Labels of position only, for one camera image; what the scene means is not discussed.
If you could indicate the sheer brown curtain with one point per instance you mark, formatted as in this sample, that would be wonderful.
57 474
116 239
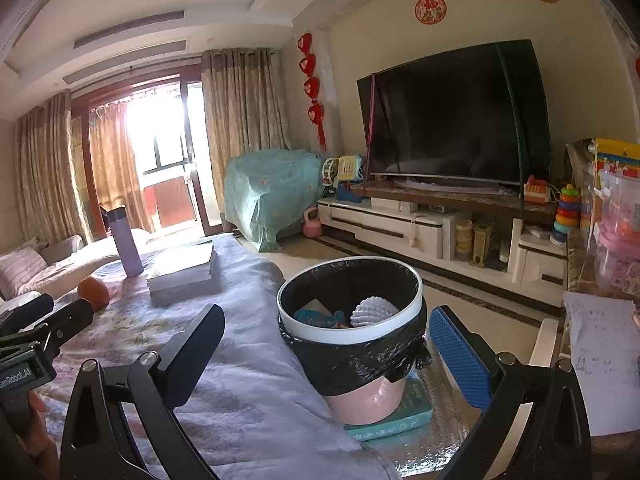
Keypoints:
110 170

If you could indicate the red hanging cloth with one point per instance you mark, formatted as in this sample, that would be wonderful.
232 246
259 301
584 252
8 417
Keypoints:
170 205

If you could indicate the yellow wooden toy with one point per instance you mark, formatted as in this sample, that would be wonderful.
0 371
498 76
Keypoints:
482 247

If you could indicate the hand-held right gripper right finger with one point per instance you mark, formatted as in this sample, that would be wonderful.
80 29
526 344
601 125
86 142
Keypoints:
460 357

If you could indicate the orange fruit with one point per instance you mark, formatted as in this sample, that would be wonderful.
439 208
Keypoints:
94 294

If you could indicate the pink bin with black bag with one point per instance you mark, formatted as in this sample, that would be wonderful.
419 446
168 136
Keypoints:
370 400

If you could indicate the teal book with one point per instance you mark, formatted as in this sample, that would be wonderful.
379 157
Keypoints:
400 420

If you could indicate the person's left hand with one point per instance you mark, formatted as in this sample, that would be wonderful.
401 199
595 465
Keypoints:
40 445

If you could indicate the clear plastic container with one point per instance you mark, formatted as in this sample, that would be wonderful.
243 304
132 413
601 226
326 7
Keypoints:
620 210

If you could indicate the white paper sheet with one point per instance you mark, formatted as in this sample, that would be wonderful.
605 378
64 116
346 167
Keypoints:
600 350

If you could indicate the red toy phone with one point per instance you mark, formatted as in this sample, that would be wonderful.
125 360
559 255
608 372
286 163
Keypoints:
535 191

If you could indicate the purple thermos bottle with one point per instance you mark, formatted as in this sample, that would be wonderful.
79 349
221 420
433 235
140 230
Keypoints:
127 245

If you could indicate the light covered sofa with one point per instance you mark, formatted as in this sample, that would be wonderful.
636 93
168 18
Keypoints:
90 255

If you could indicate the teal cloth covered furniture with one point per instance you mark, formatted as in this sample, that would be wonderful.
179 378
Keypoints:
270 195

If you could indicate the black flat television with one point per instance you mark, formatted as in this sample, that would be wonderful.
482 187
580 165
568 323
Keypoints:
450 115

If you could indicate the yellow white baby toy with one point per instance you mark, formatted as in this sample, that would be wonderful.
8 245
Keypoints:
345 170

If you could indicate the ceiling air vent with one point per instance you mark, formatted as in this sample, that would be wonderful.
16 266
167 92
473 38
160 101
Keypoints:
130 27

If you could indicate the round red wall sticker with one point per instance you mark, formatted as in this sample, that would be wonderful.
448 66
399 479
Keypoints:
430 9

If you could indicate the stack of round tins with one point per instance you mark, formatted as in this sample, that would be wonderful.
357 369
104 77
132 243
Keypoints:
463 240

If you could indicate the red heart hanging decoration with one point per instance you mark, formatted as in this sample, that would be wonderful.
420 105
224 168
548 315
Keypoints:
311 85

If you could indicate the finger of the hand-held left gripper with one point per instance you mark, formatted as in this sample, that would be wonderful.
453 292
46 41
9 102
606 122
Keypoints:
27 312
67 325

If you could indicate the thick white book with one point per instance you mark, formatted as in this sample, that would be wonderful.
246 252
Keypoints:
175 285

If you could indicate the colourful striped box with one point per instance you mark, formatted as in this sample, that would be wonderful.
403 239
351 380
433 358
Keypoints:
615 157

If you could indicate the pink striped cushion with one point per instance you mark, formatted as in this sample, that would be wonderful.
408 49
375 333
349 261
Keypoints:
20 272

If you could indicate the white television stand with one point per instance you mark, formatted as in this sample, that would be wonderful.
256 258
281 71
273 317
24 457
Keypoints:
380 220

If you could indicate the beige patterned curtain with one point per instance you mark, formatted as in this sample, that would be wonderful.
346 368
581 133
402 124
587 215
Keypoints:
50 170
240 110

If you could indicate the blue toy box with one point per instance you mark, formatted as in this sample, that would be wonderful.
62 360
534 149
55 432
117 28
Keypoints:
350 192

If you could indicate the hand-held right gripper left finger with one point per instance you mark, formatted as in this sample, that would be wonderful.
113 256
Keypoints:
192 360

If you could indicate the pink kettlebell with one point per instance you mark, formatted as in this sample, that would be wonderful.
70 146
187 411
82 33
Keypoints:
312 225

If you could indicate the thin pink rod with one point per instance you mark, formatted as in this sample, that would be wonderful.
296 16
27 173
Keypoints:
371 130

